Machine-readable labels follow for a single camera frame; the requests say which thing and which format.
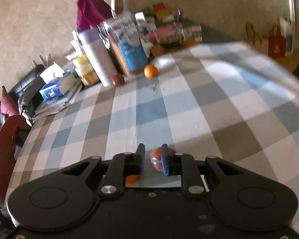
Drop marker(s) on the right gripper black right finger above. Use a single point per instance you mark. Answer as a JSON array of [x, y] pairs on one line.
[[189, 169]]

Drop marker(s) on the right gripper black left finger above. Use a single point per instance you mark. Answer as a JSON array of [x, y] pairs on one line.
[[116, 170]]

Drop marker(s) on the orange mandarin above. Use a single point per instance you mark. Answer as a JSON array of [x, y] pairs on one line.
[[131, 180], [150, 71]]

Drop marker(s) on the red yellow apple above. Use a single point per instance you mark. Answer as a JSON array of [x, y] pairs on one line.
[[160, 161]]

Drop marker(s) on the dark red plum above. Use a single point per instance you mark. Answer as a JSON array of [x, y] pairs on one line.
[[118, 80]]

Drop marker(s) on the checkered tablecloth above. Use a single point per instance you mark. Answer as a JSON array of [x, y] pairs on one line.
[[225, 100]]

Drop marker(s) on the stack of books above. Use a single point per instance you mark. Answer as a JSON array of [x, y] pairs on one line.
[[56, 105]]

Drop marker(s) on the blue tissue pack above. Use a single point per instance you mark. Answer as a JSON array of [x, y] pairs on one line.
[[58, 87]]

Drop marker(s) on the yellow lid glass jar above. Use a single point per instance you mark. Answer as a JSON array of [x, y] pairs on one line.
[[85, 71]]

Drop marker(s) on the grey jacket on sofa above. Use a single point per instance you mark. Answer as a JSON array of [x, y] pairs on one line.
[[30, 99]]

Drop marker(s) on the red chair back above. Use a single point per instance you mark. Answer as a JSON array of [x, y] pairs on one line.
[[7, 148]]

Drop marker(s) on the white purple thermos bottle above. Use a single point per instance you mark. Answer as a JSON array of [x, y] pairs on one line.
[[98, 55]]

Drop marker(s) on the glass cup with dark drink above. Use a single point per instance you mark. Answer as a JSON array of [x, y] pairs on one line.
[[170, 36]]

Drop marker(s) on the magenta cushion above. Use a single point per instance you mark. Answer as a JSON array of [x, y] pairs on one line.
[[8, 106]]

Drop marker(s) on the glass cereal jar blue label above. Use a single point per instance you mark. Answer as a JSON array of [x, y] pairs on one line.
[[122, 38]]

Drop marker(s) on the black leather sofa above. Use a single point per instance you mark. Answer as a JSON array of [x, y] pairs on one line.
[[24, 82]]

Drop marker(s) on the red paper bag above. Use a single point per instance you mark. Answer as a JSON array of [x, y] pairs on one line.
[[277, 42]]

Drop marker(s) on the magenta cloth bag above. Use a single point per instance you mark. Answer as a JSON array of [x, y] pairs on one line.
[[90, 13]]

